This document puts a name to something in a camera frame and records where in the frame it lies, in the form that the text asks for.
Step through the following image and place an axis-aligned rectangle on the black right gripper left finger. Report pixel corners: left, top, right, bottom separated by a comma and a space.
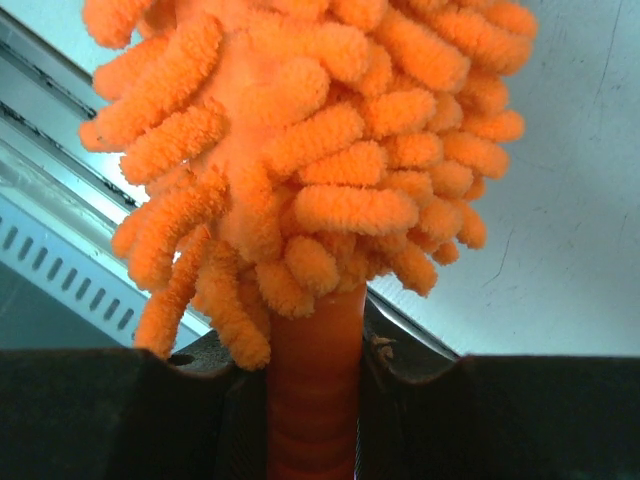
1, 332, 266, 479

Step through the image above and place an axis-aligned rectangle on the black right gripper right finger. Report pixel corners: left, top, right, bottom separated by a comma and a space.
357, 302, 639, 479

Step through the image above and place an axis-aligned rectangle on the orange microfiber duster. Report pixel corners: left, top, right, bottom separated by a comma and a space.
79, 1, 538, 479

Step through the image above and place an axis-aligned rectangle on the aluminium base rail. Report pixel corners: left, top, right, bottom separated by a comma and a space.
1, 1, 474, 371

